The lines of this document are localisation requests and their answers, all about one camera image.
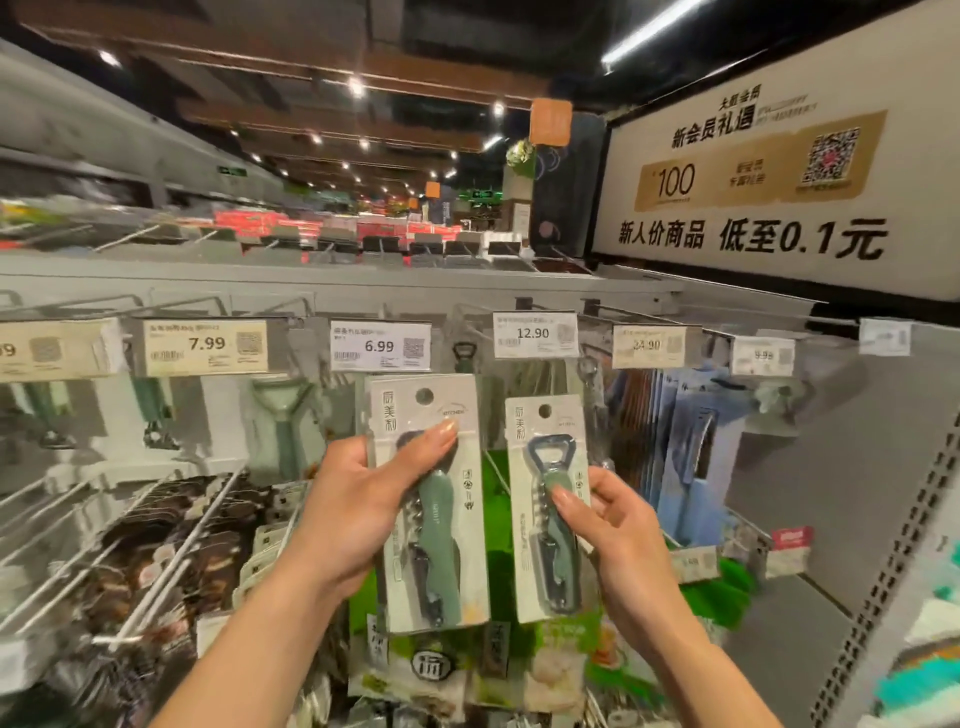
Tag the kitchen tools display rack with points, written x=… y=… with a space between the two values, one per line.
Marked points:
x=840 y=510

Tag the green folding bottle opener packet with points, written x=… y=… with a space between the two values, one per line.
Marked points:
x=528 y=578
x=450 y=413

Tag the green foliage ceiling decor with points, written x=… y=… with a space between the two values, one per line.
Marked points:
x=522 y=158

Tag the blue card packets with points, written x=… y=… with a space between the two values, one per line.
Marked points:
x=698 y=450

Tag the person's right hand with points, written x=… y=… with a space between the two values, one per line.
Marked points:
x=630 y=555

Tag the rows of hanging utensil packets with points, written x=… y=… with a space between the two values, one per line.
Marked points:
x=165 y=555

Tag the white promo sign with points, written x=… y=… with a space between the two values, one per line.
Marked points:
x=900 y=90

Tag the black chalkboard pillar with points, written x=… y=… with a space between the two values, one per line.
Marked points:
x=570 y=188

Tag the person's left hand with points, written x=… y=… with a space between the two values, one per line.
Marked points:
x=353 y=510

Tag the group of green packets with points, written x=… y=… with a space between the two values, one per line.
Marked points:
x=510 y=660

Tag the orange aisle number sign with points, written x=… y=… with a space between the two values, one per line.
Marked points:
x=551 y=123

